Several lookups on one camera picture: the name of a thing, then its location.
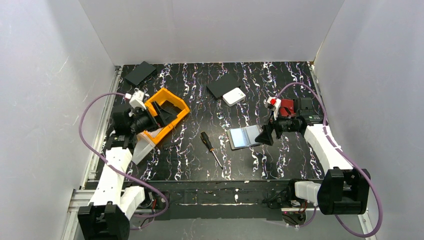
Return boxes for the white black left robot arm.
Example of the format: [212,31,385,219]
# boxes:
[77,101,178,240]

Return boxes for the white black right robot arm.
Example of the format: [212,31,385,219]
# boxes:
[255,97,370,215]

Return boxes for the red leather card holder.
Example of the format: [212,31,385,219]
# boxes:
[279,99,296,118]

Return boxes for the grey card in bin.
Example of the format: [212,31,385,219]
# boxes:
[145,128,163,138]

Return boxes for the yellow plastic bin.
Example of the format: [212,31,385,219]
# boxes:
[144,88,190,145]

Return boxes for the white plastic bin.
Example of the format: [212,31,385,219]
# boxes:
[131,133,156,165]

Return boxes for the black screwdriver bit strip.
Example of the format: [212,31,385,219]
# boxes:
[162,142,179,150]

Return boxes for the yellow black screwdriver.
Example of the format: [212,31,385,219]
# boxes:
[200,131,224,169]

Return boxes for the white rectangular box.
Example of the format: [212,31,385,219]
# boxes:
[222,87,246,107]

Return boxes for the black flat pad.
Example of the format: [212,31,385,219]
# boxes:
[124,61,157,87]

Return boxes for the black flat box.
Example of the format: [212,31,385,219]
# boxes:
[206,73,241,100]

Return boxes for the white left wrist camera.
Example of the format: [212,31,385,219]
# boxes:
[124,88,147,111]

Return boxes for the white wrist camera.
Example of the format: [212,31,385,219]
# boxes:
[266,96,281,120]
[124,88,147,111]

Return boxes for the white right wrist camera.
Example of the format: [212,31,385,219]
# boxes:
[266,96,281,120]

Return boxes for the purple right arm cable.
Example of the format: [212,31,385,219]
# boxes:
[274,82,384,238]

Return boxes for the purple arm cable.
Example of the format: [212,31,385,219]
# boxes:
[274,82,384,238]
[78,92,170,231]

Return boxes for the aluminium left side rail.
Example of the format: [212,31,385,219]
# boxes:
[79,65,123,190]

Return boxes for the aluminium rail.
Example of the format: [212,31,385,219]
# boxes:
[69,187,306,210]
[79,65,123,190]

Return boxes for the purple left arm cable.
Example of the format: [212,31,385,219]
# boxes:
[78,92,170,231]

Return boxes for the aluminium front rail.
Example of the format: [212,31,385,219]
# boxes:
[69,187,306,210]

